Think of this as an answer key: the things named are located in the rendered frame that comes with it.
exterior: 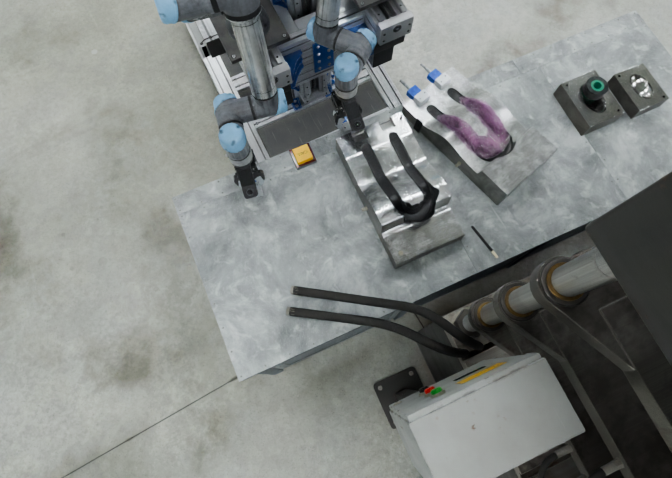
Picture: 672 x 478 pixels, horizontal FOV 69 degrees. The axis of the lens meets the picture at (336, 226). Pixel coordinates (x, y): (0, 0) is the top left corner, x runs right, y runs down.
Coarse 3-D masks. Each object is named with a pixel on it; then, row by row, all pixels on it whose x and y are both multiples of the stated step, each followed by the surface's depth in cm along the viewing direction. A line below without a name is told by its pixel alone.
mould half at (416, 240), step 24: (336, 144) 178; (360, 144) 174; (384, 144) 174; (408, 144) 174; (360, 168) 172; (384, 168) 172; (432, 168) 169; (360, 192) 172; (408, 192) 164; (384, 216) 161; (432, 216) 169; (384, 240) 166; (408, 240) 166; (432, 240) 166; (456, 240) 170
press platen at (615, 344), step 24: (552, 264) 94; (552, 288) 92; (600, 288) 93; (552, 312) 95; (576, 312) 92; (600, 312) 92; (624, 312) 91; (600, 336) 90; (624, 336) 90; (648, 336) 90; (624, 360) 89; (648, 360) 88; (648, 384) 87; (648, 408) 89
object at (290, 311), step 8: (288, 312) 163; (296, 312) 162; (304, 312) 162; (312, 312) 161; (320, 312) 161; (328, 312) 161; (328, 320) 160; (336, 320) 159; (344, 320) 159; (352, 320) 158; (360, 320) 157
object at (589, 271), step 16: (592, 256) 78; (560, 272) 89; (576, 272) 83; (592, 272) 78; (608, 272) 75; (528, 288) 104; (560, 288) 90; (576, 288) 85; (592, 288) 83; (512, 304) 114; (528, 304) 106; (464, 320) 158; (496, 320) 131; (480, 336) 163
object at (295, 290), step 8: (296, 288) 165; (304, 288) 164; (312, 288) 164; (312, 296) 163; (320, 296) 162; (328, 296) 161; (336, 296) 160; (344, 296) 160; (352, 296) 159; (360, 296) 159; (368, 296) 159; (360, 304) 159; (368, 304) 158; (376, 304) 157; (384, 304) 156; (392, 304) 155
